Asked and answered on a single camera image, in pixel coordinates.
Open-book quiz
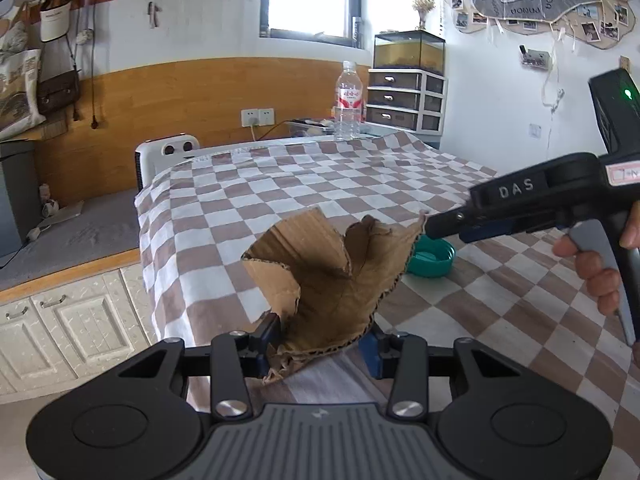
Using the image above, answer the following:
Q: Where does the torn brown cardboard piece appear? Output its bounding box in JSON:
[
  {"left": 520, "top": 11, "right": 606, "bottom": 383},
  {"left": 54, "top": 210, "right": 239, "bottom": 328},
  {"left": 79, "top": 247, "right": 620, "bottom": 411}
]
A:
[{"left": 241, "top": 208, "right": 426, "bottom": 384}]

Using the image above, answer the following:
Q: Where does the brown leather shoulder bag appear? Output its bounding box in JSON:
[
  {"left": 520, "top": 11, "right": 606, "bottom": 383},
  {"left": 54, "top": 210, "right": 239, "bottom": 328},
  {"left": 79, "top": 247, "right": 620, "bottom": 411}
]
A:
[{"left": 34, "top": 0, "right": 83, "bottom": 122}]

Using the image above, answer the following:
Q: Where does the person's right hand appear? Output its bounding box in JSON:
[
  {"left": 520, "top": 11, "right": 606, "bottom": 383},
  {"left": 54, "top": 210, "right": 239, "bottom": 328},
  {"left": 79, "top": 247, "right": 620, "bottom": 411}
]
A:
[{"left": 552, "top": 202, "right": 640, "bottom": 315}]

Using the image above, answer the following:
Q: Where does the teal round lid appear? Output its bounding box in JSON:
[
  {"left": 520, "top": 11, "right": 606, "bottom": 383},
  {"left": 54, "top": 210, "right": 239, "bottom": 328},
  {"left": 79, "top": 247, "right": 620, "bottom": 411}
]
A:
[{"left": 406, "top": 234, "right": 457, "bottom": 278}]

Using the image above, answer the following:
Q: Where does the checkered brown white tablecloth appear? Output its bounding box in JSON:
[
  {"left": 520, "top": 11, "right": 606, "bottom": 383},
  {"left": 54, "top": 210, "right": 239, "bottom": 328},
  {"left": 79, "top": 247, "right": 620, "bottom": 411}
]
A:
[{"left": 135, "top": 133, "right": 639, "bottom": 479}]

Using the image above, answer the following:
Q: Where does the white drawer organizer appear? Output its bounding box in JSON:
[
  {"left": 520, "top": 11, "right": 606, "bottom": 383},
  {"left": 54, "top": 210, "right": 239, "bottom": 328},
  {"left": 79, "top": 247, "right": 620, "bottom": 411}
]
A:
[{"left": 364, "top": 68, "right": 447, "bottom": 136}]

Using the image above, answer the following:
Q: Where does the white space heater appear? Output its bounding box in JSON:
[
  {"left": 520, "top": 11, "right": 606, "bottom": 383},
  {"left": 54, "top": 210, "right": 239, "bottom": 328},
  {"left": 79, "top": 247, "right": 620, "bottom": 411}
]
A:
[{"left": 134, "top": 133, "right": 201, "bottom": 191}]

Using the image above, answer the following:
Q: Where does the glass fish tank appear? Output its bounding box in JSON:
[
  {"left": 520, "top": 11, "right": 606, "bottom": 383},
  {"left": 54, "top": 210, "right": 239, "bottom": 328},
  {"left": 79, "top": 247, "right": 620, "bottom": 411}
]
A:
[{"left": 373, "top": 30, "right": 446, "bottom": 75}]

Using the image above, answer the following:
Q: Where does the clear plastic water bottle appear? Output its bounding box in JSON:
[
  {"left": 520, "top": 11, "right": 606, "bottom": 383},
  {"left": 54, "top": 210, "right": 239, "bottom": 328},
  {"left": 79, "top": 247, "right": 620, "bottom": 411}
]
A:
[{"left": 334, "top": 61, "right": 363, "bottom": 140}]

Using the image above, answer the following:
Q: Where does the grey storage box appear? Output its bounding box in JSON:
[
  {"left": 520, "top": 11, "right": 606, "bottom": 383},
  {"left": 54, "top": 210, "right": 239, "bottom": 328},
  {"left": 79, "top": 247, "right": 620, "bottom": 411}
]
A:
[{"left": 0, "top": 140, "right": 41, "bottom": 258}]

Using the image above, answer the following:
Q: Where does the canvas tote bag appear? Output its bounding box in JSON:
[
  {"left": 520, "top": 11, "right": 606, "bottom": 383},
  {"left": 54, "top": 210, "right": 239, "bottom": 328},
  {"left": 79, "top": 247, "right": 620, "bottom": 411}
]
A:
[{"left": 0, "top": 21, "right": 46, "bottom": 140}]

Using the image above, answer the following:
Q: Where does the white wall socket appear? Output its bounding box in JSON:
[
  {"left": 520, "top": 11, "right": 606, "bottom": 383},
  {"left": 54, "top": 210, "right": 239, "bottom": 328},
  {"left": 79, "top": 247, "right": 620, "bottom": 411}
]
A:
[{"left": 240, "top": 108, "right": 276, "bottom": 128}]

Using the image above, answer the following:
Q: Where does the dark window frame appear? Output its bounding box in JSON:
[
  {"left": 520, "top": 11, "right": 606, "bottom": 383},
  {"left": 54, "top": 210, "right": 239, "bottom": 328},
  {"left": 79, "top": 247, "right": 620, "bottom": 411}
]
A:
[{"left": 259, "top": 0, "right": 362, "bottom": 49}]

